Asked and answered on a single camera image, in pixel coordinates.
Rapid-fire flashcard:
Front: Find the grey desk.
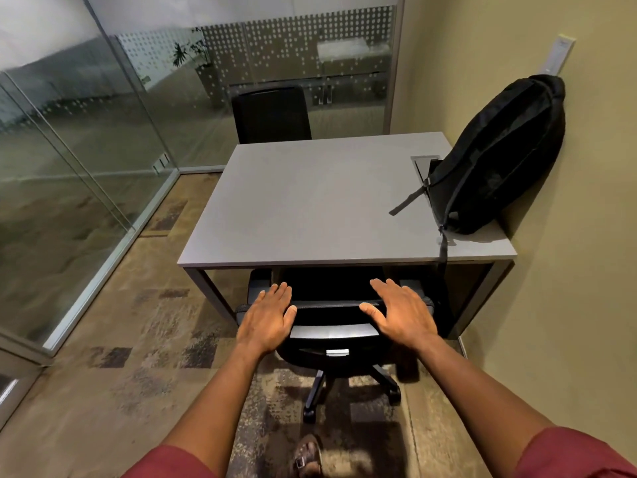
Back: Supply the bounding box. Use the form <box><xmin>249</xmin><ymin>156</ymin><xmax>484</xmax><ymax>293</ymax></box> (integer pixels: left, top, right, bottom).
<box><xmin>177</xmin><ymin>131</ymin><xmax>519</xmax><ymax>340</ymax></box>

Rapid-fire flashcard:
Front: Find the white wall switch plate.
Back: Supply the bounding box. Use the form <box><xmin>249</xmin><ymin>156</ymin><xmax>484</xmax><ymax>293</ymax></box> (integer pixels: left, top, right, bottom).
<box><xmin>539</xmin><ymin>34</ymin><xmax>577</xmax><ymax>76</ymax></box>

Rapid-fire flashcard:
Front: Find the person's right forearm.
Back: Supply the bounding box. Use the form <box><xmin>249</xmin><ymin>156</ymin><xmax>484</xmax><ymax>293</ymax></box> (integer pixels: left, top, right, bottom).
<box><xmin>411</xmin><ymin>335</ymin><xmax>556</xmax><ymax>478</ymax></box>

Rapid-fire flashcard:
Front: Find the person's left red sleeve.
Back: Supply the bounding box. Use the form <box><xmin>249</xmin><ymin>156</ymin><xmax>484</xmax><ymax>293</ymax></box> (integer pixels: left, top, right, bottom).
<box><xmin>122</xmin><ymin>445</ymin><xmax>218</xmax><ymax>478</ymax></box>

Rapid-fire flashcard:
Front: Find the person's left forearm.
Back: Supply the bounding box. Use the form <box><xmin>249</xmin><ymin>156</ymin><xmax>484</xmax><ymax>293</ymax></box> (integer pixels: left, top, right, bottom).
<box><xmin>160</xmin><ymin>342</ymin><xmax>278</xmax><ymax>478</ymax></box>

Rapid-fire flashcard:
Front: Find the person's left hand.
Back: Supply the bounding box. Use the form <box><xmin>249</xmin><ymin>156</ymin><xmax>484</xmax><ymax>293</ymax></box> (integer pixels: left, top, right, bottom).
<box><xmin>235</xmin><ymin>282</ymin><xmax>298</xmax><ymax>356</ymax></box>

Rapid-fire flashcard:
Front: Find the black mesh-back chair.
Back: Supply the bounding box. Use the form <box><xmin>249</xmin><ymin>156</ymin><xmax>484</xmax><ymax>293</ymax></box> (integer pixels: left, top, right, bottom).
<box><xmin>231</xmin><ymin>85</ymin><xmax>313</xmax><ymax>145</ymax></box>

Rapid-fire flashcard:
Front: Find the brown sandal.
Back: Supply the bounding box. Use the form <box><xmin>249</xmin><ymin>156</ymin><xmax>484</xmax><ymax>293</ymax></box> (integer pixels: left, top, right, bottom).
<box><xmin>291</xmin><ymin>435</ymin><xmax>324</xmax><ymax>478</ymax></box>

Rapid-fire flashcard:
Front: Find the silver desk cable port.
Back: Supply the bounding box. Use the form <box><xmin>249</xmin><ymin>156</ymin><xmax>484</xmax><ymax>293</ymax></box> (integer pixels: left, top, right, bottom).
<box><xmin>410</xmin><ymin>155</ymin><xmax>443</xmax><ymax>185</ymax></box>

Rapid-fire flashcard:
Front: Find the person's right red sleeve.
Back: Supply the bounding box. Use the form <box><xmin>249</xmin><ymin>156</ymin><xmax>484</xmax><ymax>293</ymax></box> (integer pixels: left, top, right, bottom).
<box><xmin>512</xmin><ymin>426</ymin><xmax>637</xmax><ymax>478</ymax></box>

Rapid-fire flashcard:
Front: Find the person's red sleeve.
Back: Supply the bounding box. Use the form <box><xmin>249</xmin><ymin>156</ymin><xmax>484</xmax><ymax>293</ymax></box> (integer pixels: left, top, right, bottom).
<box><xmin>122</xmin><ymin>445</ymin><xmax>218</xmax><ymax>478</ymax></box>
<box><xmin>512</xmin><ymin>426</ymin><xmax>637</xmax><ymax>478</ymax></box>

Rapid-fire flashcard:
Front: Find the potted green plant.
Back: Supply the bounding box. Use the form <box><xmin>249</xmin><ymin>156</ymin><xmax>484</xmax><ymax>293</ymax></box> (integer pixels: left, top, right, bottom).
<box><xmin>171</xmin><ymin>29</ymin><xmax>223</xmax><ymax>108</ymax></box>

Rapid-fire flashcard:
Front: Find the low grey cabinet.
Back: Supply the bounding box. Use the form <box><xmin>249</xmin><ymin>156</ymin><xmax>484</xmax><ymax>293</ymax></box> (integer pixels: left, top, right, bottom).
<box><xmin>226</xmin><ymin>54</ymin><xmax>390</xmax><ymax>108</ymax></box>

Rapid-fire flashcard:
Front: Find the black backpack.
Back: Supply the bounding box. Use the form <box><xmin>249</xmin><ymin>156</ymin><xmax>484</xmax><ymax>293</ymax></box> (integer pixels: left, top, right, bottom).
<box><xmin>389</xmin><ymin>74</ymin><xmax>567</xmax><ymax>267</ymax></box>

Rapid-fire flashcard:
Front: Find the person's right hand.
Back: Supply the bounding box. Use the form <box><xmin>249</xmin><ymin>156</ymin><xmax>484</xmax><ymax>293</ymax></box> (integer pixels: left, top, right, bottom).
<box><xmin>359</xmin><ymin>278</ymin><xmax>440</xmax><ymax>352</ymax></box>

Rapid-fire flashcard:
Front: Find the white box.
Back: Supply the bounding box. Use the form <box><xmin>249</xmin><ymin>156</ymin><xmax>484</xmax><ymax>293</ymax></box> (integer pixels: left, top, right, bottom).
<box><xmin>317</xmin><ymin>38</ymin><xmax>370</xmax><ymax>62</ymax></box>

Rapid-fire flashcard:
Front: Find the black wheeled office chair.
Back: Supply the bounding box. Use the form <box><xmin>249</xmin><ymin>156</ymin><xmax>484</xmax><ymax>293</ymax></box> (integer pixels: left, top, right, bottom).
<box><xmin>236</xmin><ymin>266</ymin><xmax>437</xmax><ymax>425</ymax></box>

